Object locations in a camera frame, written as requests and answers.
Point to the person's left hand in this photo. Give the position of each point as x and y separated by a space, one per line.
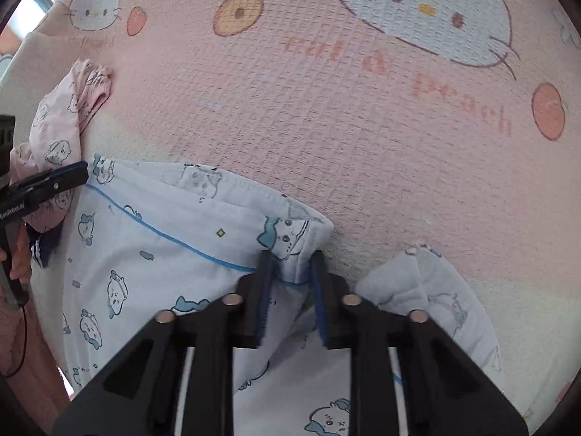
21 268

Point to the pink Hello Kitty blanket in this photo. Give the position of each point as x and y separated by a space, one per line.
454 122

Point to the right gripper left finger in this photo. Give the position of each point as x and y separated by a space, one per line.
175 375

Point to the pink cartoon pajama garment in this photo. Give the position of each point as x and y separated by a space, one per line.
61 117

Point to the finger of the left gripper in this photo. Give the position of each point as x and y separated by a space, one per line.
27 199
76 174

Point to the navy striped garment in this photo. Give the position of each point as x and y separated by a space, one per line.
42 245

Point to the light blue cartoon pajama pants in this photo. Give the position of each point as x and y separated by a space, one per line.
408 350

